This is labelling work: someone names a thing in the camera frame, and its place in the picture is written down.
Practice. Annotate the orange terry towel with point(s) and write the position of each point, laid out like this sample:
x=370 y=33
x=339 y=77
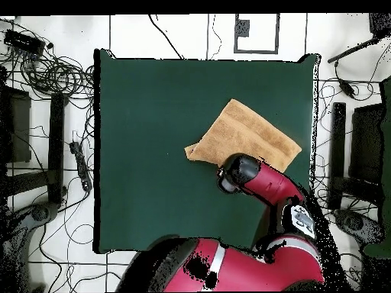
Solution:
x=244 y=134

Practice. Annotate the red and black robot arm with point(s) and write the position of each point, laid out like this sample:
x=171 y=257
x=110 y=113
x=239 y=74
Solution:
x=268 y=183

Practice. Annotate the dark flat panel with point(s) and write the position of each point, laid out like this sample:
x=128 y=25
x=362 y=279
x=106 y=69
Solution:
x=366 y=143
x=20 y=128

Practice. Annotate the dark green table cloth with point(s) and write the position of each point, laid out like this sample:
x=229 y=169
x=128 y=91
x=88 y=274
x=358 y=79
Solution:
x=137 y=122

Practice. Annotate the black power strip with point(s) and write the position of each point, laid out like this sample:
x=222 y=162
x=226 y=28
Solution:
x=81 y=166

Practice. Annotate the black upright bar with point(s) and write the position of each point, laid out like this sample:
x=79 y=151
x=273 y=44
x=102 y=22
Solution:
x=56 y=146
x=338 y=137

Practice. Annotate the grey caster leg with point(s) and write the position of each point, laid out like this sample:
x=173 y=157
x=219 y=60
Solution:
x=356 y=222
x=39 y=212

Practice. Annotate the black power adapter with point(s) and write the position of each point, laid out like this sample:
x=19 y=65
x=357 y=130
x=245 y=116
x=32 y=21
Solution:
x=346 y=88

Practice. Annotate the black thin rod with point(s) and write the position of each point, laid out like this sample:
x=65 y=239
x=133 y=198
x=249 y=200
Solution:
x=351 y=51

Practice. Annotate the black electronics box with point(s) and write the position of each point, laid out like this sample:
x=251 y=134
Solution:
x=24 y=41

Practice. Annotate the black speckled box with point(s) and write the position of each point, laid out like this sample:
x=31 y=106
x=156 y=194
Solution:
x=380 y=24

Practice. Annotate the grey square floor frame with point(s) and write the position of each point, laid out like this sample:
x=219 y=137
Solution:
x=256 y=51

